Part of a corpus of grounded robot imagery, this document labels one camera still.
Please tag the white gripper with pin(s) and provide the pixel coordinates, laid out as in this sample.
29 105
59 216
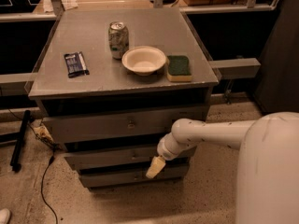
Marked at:
163 149

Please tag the grey drawer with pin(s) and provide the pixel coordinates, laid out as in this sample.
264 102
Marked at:
131 176
106 153
77 128

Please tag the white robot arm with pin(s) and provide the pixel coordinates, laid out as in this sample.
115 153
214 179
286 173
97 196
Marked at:
267 180

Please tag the grey bottom drawer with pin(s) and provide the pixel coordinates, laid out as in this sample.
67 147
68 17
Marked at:
131 176

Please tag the grey drawer cabinet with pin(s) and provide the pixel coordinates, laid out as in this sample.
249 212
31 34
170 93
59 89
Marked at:
110 87

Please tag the grey top drawer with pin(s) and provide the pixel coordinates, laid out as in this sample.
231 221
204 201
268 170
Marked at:
77 128

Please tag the green yellow sponge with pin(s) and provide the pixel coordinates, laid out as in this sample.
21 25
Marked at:
178 69

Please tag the white paper bowl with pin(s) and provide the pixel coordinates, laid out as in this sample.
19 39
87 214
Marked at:
143 60

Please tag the blue snack packet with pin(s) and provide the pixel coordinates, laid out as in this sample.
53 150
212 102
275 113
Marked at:
75 64

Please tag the black bar on floor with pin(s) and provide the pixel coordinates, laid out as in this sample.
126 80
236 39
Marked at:
14 163

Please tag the white shoe tip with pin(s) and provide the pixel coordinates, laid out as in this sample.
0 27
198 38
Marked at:
4 216

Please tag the crumpled white cloth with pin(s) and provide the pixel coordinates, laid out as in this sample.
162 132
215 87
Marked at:
69 4

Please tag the grey side rail beam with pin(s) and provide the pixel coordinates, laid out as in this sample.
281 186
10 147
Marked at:
236 68

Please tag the left grey rail beam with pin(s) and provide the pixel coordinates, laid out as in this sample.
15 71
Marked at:
16 84

